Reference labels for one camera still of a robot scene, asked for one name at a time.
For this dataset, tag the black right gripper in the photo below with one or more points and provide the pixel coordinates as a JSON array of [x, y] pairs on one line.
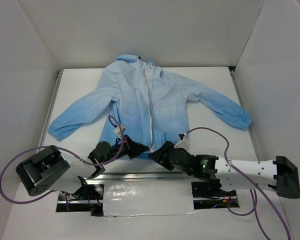
[[166, 155]]

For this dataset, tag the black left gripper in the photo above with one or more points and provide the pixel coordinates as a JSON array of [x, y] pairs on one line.
[[129, 147]]

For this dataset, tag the light blue zip jacket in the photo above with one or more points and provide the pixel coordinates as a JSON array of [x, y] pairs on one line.
[[149, 101]]

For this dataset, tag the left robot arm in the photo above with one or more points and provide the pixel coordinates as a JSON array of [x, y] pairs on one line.
[[49, 169]]

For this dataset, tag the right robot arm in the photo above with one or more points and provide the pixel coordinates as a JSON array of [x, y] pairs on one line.
[[279, 175]]

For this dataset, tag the aluminium rail frame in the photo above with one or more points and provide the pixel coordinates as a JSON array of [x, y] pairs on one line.
[[71, 84]]

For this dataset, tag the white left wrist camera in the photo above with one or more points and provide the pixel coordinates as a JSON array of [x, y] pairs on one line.
[[119, 130]]

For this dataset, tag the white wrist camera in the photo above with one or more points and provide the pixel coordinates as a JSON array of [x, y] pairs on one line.
[[183, 141], [119, 130]]

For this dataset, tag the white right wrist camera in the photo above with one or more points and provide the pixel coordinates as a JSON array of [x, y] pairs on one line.
[[183, 141]]

